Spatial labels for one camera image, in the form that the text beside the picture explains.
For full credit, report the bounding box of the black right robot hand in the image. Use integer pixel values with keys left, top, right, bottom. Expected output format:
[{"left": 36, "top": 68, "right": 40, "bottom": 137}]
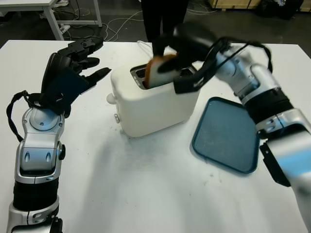
[{"left": 152, "top": 23, "right": 218, "bottom": 74}]

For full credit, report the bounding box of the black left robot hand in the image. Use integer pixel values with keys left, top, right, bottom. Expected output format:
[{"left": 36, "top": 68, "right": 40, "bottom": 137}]
[{"left": 41, "top": 36, "right": 112, "bottom": 95}]

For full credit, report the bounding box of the browned toast slice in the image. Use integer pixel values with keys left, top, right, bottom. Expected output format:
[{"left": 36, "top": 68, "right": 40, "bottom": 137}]
[{"left": 145, "top": 53, "right": 180, "bottom": 88}]

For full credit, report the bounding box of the person in black trousers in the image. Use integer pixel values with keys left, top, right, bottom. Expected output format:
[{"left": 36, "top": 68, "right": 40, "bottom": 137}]
[{"left": 140, "top": 0, "right": 188, "bottom": 43}]

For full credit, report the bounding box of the cream white two-slot toaster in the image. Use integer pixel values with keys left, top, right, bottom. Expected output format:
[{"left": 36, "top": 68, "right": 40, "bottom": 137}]
[{"left": 110, "top": 62, "right": 204, "bottom": 138}]

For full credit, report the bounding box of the light wooden crate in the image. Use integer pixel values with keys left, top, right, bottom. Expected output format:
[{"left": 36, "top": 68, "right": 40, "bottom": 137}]
[{"left": 208, "top": 0, "right": 311, "bottom": 12}]

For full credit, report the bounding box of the white office desk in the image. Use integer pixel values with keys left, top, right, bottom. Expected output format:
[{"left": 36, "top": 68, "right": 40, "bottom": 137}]
[{"left": 0, "top": 0, "right": 103, "bottom": 41}]

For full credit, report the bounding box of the black bag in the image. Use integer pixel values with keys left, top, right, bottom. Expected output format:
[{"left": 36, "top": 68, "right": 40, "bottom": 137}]
[{"left": 256, "top": 0, "right": 298, "bottom": 21}]

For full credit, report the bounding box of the dark teal plastic tray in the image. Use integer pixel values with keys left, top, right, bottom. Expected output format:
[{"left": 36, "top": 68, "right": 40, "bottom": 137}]
[{"left": 190, "top": 97, "right": 260, "bottom": 174}]

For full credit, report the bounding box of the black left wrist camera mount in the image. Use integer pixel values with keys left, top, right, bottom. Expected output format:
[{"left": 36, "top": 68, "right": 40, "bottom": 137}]
[{"left": 36, "top": 69, "right": 89, "bottom": 117}]

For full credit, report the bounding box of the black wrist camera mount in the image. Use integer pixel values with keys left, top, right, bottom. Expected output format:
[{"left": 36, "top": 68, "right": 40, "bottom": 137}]
[
  {"left": 173, "top": 62, "right": 212, "bottom": 95},
  {"left": 36, "top": 69, "right": 89, "bottom": 117}
]

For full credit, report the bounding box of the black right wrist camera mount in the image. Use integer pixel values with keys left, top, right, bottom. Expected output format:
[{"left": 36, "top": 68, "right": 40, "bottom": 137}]
[{"left": 173, "top": 62, "right": 212, "bottom": 95}]

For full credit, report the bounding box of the white toaster power cord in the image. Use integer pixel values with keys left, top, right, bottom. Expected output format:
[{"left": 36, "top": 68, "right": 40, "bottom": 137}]
[{"left": 136, "top": 40, "right": 154, "bottom": 59}]

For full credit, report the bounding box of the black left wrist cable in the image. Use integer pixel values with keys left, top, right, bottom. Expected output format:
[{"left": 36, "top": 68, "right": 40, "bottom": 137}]
[{"left": 6, "top": 90, "right": 42, "bottom": 143}]

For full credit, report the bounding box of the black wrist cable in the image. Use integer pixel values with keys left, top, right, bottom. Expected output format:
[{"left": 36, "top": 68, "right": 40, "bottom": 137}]
[
  {"left": 206, "top": 36, "right": 273, "bottom": 76},
  {"left": 6, "top": 90, "right": 42, "bottom": 143}
]

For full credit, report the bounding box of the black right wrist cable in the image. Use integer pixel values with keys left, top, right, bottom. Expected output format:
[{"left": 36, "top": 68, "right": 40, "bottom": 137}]
[{"left": 206, "top": 36, "right": 273, "bottom": 76}]

